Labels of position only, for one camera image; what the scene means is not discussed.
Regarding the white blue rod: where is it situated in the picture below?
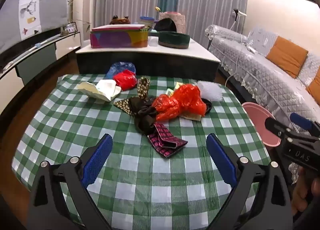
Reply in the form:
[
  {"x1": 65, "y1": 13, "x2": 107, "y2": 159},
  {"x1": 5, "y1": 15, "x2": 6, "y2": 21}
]
[{"x1": 20, "y1": 34, "x2": 62, "y2": 55}]

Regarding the white fluffy mesh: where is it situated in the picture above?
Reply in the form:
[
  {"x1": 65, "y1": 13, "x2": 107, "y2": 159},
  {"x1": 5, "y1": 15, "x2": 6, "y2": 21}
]
[{"x1": 195, "y1": 81, "x2": 227, "y2": 102}]

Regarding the person's right hand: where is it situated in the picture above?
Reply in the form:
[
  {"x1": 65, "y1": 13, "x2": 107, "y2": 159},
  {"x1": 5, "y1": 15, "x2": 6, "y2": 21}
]
[{"x1": 292, "y1": 167, "x2": 313, "y2": 217}]

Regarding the colourful rectangular box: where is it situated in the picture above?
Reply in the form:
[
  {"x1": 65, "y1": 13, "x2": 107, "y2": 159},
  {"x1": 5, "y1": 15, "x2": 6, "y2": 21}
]
[{"x1": 90, "y1": 24, "x2": 149, "y2": 49}]

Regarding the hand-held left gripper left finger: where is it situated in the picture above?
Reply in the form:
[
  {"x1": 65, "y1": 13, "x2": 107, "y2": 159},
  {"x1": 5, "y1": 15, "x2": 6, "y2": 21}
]
[{"x1": 26, "y1": 133, "x2": 113, "y2": 230}]

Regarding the blue plastic bag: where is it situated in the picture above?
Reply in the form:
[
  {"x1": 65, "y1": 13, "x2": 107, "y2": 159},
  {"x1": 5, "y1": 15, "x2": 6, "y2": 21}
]
[{"x1": 106, "y1": 61, "x2": 137, "y2": 79}]

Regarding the white television cabinet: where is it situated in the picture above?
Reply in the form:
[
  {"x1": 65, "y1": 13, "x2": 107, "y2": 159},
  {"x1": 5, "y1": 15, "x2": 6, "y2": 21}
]
[{"x1": 0, "y1": 31, "x2": 82, "y2": 120}]

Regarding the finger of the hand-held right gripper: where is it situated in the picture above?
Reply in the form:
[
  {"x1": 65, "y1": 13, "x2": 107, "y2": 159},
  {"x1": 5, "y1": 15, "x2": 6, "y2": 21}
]
[
  {"x1": 290, "y1": 113, "x2": 320, "y2": 137},
  {"x1": 265, "y1": 117, "x2": 295, "y2": 143}
]

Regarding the white top coffee table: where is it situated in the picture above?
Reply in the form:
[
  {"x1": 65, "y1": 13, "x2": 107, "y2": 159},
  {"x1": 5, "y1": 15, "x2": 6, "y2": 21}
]
[{"x1": 75, "y1": 37, "x2": 222, "y2": 83}]

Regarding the pink plastic bin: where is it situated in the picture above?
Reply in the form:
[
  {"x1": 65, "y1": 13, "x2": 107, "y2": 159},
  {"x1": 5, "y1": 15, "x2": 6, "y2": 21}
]
[{"x1": 241, "y1": 102, "x2": 283, "y2": 147}]

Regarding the gold patterned packet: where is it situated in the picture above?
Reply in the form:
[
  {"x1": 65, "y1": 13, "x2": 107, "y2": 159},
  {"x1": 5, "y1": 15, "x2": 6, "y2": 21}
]
[
  {"x1": 113, "y1": 97, "x2": 140, "y2": 117},
  {"x1": 137, "y1": 77, "x2": 150, "y2": 100}
]

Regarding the green checked tablecloth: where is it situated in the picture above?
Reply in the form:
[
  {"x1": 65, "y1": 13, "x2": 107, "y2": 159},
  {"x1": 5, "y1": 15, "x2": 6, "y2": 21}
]
[{"x1": 11, "y1": 74, "x2": 272, "y2": 230}]

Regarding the white cable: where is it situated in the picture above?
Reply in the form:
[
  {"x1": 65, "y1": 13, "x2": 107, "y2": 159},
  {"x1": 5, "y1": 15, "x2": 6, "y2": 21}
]
[{"x1": 224, "y1": 34, "x2": 255, "y2": 87}]

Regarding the cream paper packet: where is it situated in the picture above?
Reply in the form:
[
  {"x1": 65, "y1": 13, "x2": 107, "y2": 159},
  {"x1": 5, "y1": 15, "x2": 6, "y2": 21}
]
[{"x1": 77, "y1": 82, "x2": 112, "y2": 102}]

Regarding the grey printed television cover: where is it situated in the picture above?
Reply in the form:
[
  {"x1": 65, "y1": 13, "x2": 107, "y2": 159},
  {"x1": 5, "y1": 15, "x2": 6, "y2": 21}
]
[{"x1": 0, "y1": 0, "x2": 69, "y2": 53}]

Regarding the green round tin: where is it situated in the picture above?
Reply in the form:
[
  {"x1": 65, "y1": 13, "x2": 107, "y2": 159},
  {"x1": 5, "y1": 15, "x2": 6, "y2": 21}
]
[{"x1": 158, "y1": 31, "x2": 191, "y2": 49}]

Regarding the brown teapot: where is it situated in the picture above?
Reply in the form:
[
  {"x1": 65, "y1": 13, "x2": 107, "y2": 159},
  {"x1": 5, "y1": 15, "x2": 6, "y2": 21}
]
[{"x1": 109, "y1": 15, "x2": 131, "y2": 25}]

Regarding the large red plastic bag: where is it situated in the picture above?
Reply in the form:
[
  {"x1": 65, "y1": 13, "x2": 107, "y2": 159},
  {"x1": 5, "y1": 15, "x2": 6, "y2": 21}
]
[{"x1": 152, "y1": 84, "x2": 207, "y2": 122}]

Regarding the orange cushion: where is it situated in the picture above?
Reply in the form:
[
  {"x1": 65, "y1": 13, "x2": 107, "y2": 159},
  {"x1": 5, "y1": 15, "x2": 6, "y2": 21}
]
[
  {"x1": 265, "y1": 36, "x2": 309, "y2": 78},
  {"x1": 307, "y1": 66, "x2": 320, "y2": 105}
]

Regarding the pink lace basket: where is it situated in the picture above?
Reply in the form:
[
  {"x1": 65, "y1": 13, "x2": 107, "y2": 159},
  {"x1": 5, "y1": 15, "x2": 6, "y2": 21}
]
[{"x1": 159, "y1": 11, "x2": 186, "y2": 34}]

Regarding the black round item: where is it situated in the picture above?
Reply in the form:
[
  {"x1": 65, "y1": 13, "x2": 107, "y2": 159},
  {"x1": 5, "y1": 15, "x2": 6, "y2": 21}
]
[{"x1": 201, "y1": 98, "x2": 213, "y2": 117}]

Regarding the grey quilted sofa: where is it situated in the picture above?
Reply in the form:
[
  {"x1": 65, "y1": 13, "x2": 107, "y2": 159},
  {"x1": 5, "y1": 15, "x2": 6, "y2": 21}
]
[{"x1": 205, "y1": 24, "x2": 320, "y2": 150}]

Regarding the small photo frame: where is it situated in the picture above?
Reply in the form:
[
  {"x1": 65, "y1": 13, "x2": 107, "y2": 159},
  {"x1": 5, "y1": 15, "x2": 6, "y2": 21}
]
[{"x1": 64, "y1": 22, "x2": 77, "y2": 34}]

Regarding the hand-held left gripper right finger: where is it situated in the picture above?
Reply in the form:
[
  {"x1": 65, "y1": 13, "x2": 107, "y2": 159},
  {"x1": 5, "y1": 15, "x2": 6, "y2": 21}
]
[{"x1": 206, "y1": 133, "x2": 294, "y2": 230}]

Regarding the maroon patterned packet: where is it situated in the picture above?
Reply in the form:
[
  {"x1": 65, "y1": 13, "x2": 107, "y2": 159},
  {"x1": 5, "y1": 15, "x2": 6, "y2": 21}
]
[{"x1": 147, "y1": 123, "x2": 188, "y2": 158}]

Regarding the small red plastic bag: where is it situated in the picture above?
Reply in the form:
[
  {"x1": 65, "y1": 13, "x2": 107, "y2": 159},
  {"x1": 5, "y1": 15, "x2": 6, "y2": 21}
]
[{"x1": 113, "y1": 69, "x2": 138, "y2": 91}]

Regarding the stack of coloured bowls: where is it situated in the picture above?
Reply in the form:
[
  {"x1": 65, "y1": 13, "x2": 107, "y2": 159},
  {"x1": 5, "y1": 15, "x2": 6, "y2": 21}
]
[{"x1": 139, "y1": 16, "x2": 155, "y2": 29}]

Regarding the white floor lamp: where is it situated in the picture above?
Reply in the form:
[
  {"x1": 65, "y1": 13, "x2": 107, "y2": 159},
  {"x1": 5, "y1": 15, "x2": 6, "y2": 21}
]
[{"x1": 232, "y1": 9, "x2": 247, "y2": 32}]

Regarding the dry twig plant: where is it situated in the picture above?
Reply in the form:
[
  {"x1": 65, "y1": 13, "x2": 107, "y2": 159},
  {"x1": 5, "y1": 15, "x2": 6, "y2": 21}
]
[{"x1": 67, "y1": 0, "x2": 92, "y2": 32}]

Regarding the dark brown cloth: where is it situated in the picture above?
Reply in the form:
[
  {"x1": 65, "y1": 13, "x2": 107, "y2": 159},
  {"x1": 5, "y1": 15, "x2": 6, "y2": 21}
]
[{"x1": 129, "y1": 96, "x2": 160, "y2": 134}]

